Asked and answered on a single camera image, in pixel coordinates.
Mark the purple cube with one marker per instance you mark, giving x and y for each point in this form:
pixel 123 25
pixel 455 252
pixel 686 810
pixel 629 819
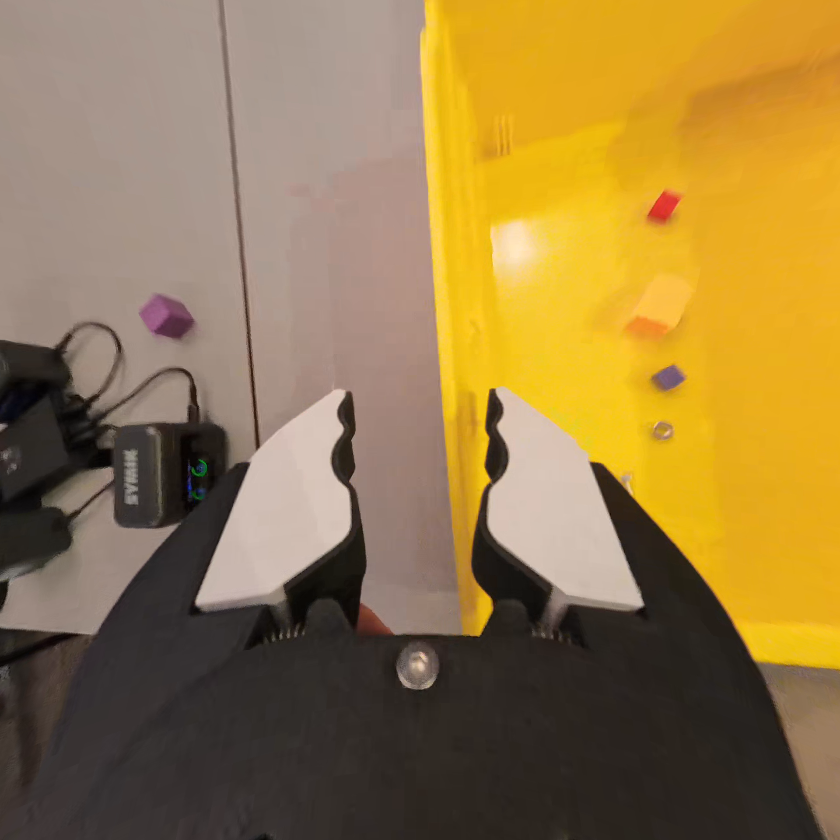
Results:
pixel 167 316

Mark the red block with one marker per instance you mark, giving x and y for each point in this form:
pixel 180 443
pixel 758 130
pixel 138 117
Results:
pixel 663 207

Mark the black power adapter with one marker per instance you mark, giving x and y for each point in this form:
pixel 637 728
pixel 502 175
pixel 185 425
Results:
pixel 33 446

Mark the black flat box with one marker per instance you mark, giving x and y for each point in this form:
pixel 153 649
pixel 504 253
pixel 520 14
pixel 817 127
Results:
pixel 29 538

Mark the metal nut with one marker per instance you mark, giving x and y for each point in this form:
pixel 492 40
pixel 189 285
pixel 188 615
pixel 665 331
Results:
pixel 663 430

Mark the black battery charger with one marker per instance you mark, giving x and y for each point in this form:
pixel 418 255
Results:
pixel 154 476

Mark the orange block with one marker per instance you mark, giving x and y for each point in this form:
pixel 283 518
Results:
pixel 659 305

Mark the black rounded device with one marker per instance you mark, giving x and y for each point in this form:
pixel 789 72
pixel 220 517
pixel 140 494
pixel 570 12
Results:
pixel 29 364

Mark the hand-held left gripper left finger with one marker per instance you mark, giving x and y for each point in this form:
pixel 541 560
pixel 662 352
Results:
pixel 282 505

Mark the blue block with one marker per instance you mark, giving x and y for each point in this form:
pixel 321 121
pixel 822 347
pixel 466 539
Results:
pixel 668 378

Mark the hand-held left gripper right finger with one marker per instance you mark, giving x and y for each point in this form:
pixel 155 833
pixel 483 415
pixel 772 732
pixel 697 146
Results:
pixel 554 518

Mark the yellow plastic bin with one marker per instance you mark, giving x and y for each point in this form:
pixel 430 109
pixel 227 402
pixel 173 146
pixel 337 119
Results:
pixel 754 459

